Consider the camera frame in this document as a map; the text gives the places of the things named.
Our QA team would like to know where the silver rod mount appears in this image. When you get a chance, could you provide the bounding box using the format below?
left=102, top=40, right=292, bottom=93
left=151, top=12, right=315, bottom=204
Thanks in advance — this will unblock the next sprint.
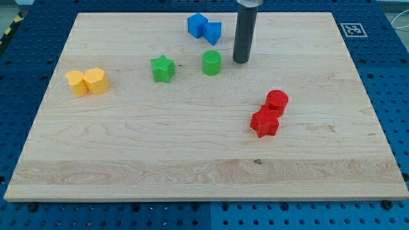
left=236, top=0, right=263, bottom=8

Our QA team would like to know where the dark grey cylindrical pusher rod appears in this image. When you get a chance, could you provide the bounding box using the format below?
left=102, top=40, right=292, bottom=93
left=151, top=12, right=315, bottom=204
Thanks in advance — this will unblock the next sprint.
left=233, top=3, right=258, bottom=63

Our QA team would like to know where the green cylinder block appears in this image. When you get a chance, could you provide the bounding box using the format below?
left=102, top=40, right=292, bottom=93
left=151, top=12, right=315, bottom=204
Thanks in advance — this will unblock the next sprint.
left=202, top=50, right=221, bottom=75

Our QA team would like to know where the blue triangular block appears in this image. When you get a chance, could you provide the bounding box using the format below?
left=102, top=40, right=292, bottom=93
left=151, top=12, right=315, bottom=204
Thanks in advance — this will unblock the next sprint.
left=203, top=22, right=222, bottom=45

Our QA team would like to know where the blue cube block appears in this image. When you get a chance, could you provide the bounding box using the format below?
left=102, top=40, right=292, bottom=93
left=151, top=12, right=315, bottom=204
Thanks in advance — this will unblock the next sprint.
left=187, top=13, right=208, bottom=38

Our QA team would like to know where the red cylinder block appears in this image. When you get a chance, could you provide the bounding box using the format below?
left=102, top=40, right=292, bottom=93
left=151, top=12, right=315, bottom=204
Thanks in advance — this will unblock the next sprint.
left=265, top=89, right=289, bottom=117

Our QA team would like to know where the green star block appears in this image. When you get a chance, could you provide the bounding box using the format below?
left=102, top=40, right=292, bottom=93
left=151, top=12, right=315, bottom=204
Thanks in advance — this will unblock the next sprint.
left=150, top=55, right=175, bottom=83

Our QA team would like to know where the white fiducial marker tag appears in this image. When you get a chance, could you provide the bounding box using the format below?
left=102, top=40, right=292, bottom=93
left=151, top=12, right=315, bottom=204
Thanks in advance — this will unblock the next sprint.
left=340, top=22, right=367, bottom=38

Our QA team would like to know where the red star block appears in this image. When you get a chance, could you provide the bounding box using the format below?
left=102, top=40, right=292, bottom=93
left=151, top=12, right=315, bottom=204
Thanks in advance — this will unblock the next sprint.
left=250, top=105, right=280, bottom=138

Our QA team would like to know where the light wooden board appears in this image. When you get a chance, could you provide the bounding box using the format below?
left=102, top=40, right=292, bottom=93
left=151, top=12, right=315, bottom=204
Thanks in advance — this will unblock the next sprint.
left=4, top=12, right=408, bottom=203

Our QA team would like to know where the yellow hexagon block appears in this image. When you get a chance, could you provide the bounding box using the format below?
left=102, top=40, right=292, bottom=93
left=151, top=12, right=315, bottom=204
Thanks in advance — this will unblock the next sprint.
left=83, top=67, right=110, bottom=95

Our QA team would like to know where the yellow heart block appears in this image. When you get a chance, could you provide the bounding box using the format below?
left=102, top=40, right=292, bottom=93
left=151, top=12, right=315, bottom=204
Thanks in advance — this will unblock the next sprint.
left=65, top=70, right=88, bottom=97

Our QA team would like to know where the white cable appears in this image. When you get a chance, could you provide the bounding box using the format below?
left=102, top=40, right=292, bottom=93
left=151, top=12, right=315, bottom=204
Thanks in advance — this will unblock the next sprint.
left=390, top=8, right=409, bottom=31

